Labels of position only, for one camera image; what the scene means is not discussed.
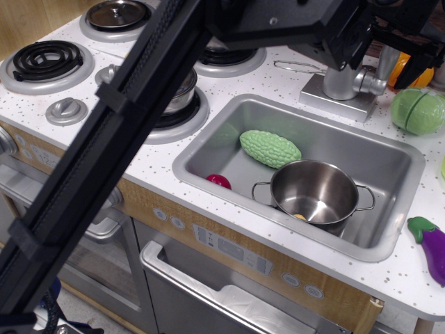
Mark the purple toy eggplant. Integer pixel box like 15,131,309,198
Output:
407,216,444,286

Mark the dishwasher door with handle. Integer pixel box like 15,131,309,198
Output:
140,240,349,333

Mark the yellow item inside pot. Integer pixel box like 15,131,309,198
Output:
293,214,307,221

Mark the steel pot on burner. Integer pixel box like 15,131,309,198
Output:
162,68,197,116

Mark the rear right burner ring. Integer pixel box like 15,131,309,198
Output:
194,47,268,78

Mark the burner ring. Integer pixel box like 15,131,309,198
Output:
194,47,268,78
142,85,210,145

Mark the green toy cabbage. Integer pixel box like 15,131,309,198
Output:
390,88,444,136

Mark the stainless steel pot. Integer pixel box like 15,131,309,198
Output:
251,159,376,237

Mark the oven door with handle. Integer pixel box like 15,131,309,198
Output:
0,154,159,334

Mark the red toy fruit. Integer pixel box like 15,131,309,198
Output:
205,174,232,189

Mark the steel pot lid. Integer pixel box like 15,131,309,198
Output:
79,1,154,43

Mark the silver faucet lever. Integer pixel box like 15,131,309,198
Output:
377,45,401,81

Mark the grey stove knob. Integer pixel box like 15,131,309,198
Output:
45,97,88,126
95,64,120,86

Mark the green bitter melon toy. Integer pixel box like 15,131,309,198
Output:
239,130,302,169

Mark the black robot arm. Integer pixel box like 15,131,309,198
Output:
1,1,444,333

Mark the silver metal sink basin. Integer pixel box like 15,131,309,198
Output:
172,94,426,262

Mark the grey stove knob front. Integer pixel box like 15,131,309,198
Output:
45,97,88,126

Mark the front right burner ring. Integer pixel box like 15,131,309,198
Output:
142,85,210,145

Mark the grey oven dial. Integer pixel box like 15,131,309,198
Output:
0,127,18,156

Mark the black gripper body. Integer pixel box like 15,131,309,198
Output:
321,1,444,70

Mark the grey stove knob rear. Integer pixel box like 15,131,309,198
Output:
95,64,120,86

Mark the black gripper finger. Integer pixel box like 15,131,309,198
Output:
394,49,437,89

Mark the silver toy faucet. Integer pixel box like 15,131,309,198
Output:
299,65,389,122

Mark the black coil burner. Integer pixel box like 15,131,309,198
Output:
1,40,95,95

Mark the orange toy pepper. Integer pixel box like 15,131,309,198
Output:
387,51,435,89

